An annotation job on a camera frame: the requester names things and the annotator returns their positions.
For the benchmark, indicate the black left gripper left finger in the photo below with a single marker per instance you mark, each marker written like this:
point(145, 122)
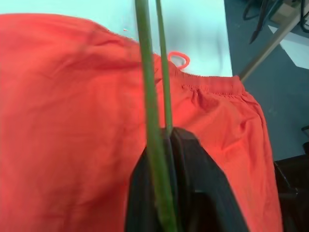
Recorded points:
point(140, 193)

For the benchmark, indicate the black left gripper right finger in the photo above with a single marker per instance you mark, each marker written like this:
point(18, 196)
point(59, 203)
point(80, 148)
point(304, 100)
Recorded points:
point(205, 188)

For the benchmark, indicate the red shorts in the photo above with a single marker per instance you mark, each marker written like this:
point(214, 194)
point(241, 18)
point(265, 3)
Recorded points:
point(72, 120)

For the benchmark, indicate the grey table leg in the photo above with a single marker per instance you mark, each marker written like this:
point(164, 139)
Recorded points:
point(268, 47)

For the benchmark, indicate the cardboard box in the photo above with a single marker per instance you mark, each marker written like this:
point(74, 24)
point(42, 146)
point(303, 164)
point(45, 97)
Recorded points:
point(283, 10)

